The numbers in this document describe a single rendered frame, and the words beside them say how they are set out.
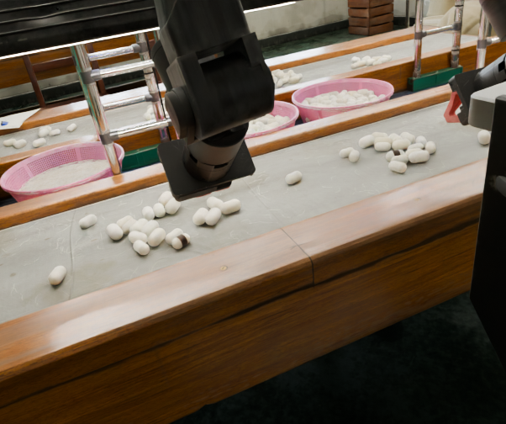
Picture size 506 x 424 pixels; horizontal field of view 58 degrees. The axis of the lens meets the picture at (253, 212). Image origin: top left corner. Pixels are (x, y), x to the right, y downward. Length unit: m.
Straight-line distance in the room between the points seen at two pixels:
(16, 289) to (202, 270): 0.29
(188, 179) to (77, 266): 0.29
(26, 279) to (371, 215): 0.52
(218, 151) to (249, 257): 0.22
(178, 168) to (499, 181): 0.36
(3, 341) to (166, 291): 0.19
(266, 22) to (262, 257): 6.09
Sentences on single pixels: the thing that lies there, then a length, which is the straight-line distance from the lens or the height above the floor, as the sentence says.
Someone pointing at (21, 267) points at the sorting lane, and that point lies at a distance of 0.80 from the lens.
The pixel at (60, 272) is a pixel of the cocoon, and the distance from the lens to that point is 0.72.
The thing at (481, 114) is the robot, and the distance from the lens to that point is 0.26.
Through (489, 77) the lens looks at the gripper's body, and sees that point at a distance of 0.68.
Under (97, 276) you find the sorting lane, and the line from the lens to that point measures 0.71.
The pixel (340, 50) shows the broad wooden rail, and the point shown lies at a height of 0.76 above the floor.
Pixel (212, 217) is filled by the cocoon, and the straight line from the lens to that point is 0.74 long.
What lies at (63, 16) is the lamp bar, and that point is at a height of 1.08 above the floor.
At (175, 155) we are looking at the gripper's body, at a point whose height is 0.93.
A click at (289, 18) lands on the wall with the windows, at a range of 6.80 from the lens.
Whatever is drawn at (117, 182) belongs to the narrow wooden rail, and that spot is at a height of 0.76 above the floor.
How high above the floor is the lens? 1.12
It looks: 29 degrees down
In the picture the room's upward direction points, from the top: 9 degrees counter-clockwise
